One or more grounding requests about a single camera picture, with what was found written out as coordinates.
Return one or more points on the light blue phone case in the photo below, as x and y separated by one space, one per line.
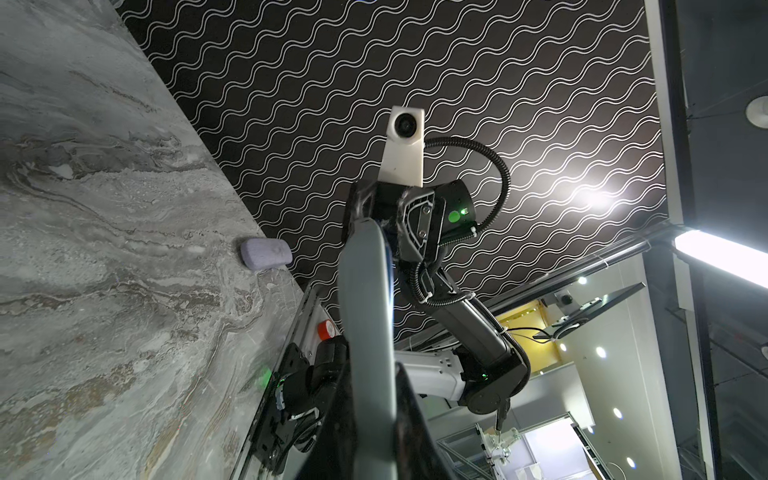
366 307

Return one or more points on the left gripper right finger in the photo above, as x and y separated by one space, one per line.
416 453

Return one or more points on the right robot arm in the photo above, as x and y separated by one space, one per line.
494 367

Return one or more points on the red tape roll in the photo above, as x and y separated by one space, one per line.
326 330

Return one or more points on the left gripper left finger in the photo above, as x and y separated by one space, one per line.
332 456

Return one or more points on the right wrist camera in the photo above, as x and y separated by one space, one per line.
403 157

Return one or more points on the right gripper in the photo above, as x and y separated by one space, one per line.
409 216

